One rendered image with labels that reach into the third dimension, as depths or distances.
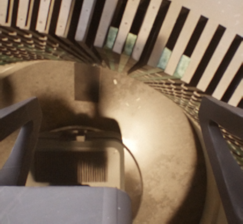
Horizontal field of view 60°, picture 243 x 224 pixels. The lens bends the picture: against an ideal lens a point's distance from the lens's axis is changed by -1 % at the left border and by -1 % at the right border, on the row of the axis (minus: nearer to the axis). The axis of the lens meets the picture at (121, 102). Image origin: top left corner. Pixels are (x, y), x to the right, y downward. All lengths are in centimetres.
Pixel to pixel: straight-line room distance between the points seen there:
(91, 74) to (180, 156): 75
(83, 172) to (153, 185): 54
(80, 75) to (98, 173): 54
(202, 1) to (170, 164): 124
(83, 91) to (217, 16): 106
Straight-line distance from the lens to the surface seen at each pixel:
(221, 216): 152
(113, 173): 111
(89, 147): 107
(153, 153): 140
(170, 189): 152
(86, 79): 123
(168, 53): 26
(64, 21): 26
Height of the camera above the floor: 130
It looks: 84 degrees down
